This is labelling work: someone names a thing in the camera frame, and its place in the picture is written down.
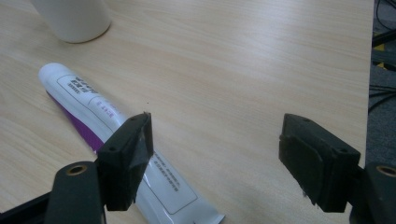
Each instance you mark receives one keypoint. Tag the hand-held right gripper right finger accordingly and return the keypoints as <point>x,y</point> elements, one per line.
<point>314,161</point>

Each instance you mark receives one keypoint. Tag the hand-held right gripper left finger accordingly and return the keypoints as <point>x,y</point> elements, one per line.
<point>123,161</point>

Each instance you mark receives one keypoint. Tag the white and purple toothpaste tube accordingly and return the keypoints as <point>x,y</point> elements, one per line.
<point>93,105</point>

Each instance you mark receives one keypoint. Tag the white cup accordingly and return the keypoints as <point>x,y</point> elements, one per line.
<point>73,18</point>

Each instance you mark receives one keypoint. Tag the black metal stand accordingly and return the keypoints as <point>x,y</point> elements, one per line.
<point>384,37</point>

